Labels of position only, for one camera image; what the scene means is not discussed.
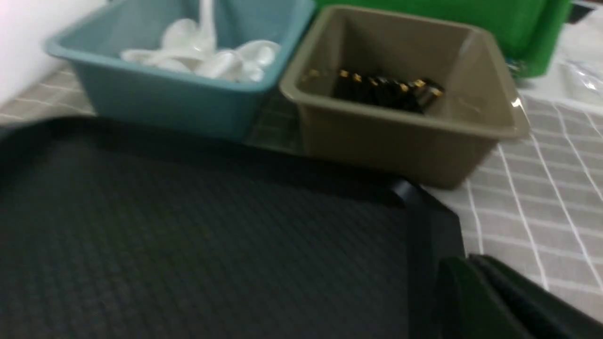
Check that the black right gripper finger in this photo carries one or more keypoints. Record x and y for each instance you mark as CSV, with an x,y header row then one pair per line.
x,y
480,297

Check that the brown plastic bin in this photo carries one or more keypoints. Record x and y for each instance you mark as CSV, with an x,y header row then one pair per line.
x,y
478,108

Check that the pile of black chopsticks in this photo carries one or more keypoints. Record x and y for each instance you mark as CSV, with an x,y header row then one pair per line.
x,y
374,89

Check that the clear plastic sheet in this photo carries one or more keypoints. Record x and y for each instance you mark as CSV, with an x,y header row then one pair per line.
x,y
574,76

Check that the white spoon right in bin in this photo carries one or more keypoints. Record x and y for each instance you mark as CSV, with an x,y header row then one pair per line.
x,y
260,53

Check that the black serving tray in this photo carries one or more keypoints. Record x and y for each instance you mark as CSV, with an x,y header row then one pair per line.
x,y
110,231

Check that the teal plastic bin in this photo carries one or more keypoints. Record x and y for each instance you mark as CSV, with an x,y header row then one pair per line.
x,y
129,92

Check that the upright white spoon in bin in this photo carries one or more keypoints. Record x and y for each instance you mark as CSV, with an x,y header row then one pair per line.
x,y
206,37

